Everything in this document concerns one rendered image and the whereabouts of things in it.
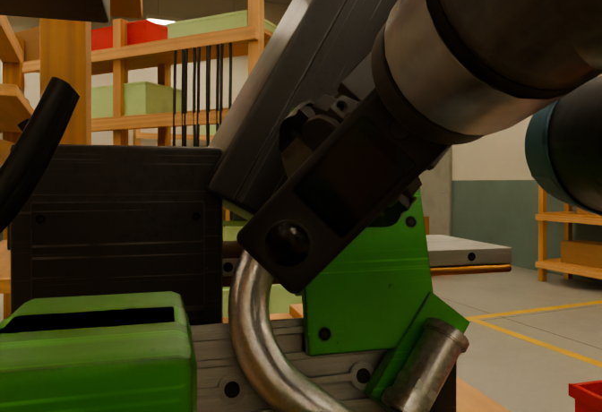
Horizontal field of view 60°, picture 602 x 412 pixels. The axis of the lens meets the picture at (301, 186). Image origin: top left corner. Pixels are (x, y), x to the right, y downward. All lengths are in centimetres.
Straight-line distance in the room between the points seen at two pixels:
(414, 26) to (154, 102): 347
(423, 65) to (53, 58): 107
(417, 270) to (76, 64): 92
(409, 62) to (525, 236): 786
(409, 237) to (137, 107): 325
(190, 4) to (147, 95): 647
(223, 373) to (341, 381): 10
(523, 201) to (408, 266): 760
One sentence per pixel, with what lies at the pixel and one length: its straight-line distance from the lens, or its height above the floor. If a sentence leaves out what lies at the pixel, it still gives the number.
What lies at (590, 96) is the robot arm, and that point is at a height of 125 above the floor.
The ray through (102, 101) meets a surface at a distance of 386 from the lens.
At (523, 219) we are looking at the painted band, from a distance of 806.
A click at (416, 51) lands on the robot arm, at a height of 126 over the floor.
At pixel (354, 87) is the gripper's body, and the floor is 126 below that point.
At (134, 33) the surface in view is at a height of 220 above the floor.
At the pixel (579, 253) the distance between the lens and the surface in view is 682.
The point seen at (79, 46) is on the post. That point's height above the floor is 149.
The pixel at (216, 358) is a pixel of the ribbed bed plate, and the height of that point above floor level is 107.
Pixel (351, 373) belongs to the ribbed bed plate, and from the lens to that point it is 46.
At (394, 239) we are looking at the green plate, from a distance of 46.
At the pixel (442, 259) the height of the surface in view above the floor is 112.
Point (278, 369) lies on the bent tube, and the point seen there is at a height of 108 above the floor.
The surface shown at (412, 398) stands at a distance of 42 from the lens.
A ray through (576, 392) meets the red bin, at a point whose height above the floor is 91.
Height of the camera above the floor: 121
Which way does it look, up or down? level
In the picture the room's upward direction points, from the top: straight up
